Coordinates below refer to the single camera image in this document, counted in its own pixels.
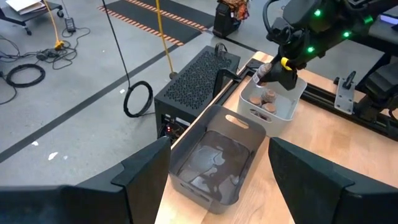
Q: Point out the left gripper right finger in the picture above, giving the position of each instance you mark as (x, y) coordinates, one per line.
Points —
(326, 199)

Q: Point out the black perforated computer tower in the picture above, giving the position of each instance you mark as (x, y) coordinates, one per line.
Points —
(196, 81)

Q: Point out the grey metal base plate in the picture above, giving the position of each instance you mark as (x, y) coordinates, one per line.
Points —
(343, 99)

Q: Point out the black wheeled cart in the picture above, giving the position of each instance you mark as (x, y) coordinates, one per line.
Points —
(18, 17)

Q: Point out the black power adapter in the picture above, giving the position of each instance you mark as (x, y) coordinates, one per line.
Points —
(70, 25)

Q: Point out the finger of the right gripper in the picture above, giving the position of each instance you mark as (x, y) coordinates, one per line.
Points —
(284, 77)

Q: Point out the white paper scrap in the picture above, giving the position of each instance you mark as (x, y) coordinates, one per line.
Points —
(53, 155)
(35, 143)

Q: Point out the dark grey plastic bin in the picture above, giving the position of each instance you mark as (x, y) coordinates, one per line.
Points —
(248, 130)

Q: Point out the papers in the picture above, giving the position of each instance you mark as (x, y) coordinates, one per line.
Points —
(25, 4)

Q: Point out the black bag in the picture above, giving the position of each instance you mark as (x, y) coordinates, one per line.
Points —
(224, 21)

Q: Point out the floral patterned cloth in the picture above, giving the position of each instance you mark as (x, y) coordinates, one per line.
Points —
(236, 9)

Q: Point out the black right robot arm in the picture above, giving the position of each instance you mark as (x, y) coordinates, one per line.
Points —
(342, 18)

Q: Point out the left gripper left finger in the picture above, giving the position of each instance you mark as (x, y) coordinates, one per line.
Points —
(130, 193)

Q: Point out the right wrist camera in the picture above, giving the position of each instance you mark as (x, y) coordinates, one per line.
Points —
(280, 29)

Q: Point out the white plastic bin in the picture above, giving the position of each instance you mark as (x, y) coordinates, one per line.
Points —
(289, 105)

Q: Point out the black hazard-striped floor mat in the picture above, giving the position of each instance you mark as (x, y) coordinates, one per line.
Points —
(186, 9)
(146, 12)

